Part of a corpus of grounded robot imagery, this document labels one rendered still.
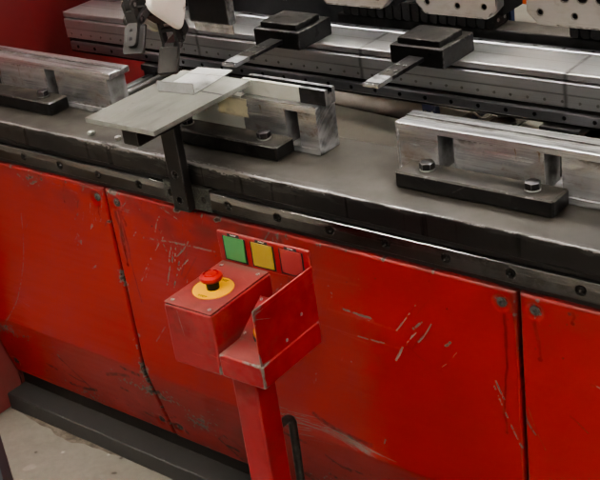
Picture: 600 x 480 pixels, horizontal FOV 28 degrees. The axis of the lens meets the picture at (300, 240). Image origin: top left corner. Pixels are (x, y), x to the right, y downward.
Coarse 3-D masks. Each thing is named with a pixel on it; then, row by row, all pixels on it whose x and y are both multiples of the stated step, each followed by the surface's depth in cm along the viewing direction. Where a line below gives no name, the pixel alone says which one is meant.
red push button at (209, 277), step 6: (210, 270) 201; (216, 270) 200; (204, 276) 199; (210, 276) 199; (216, 276) 199; (222, 276) 200; (204, 282) 199; (210, 282) 198; (216, 282) 199; (210, 288) 200; (216, 288) 200
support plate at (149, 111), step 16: (224, 80) 228; (240, 80) 226; (128, 96) 226; (144, 96) 225; (160, 96) 224; (176, 96) 223; (192, 96) 222; (208, 96) 221; (224, 96) 221; (96, 112) 221; (112, 112) 220; (128, 112) 218; (144, 112) 217; (160, 112) 216; (176, 112) 215; (192, 112) 215; (128, 128) 212; (144, 128) 210; (160, 128) 210
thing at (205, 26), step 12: (192, 0) 227; (204, 0) 225; (216, 0) 223; (228, 0) 222; (192, 12) 229; (204, 12) 227; (216, 12) 225; (228, 12) 223; (204, 24) 229; (216, 24) 227; (228, 24) 224
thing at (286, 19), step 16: (272, 16) 249; (288, 16) 247; (304, 16) 246; (320, 16) 249; (256, 32) 248; (272, 32) 245; (288, 32) 242; (304, 32) 242; (320, 32) 246; (256, 48) 241; (272, 48) 242; (288, 48) 244; (304, 48) 243; (224, 64) 236; (240, 64) 235
